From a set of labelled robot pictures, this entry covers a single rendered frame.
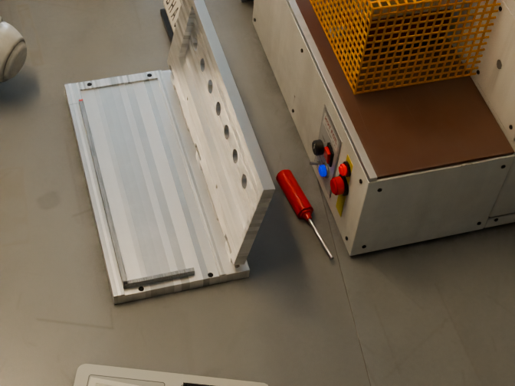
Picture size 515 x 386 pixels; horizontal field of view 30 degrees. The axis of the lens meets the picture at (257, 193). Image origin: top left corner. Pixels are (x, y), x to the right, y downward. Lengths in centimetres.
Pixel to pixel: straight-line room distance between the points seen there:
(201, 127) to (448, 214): 41
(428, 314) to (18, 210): 65
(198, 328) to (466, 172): 45
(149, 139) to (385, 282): 45
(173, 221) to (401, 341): 39
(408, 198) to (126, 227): 43
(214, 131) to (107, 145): 20
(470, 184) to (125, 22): 74
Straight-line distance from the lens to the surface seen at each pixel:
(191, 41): 160
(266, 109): 169
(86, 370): 138
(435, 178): 141
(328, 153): 147
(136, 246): 147
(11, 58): 162
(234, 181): 143
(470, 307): 150
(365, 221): 143
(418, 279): 151
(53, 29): 183
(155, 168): 156
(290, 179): 155
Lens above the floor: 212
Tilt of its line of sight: 51 degrees down
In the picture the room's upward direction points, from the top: 7 degrees clockwise
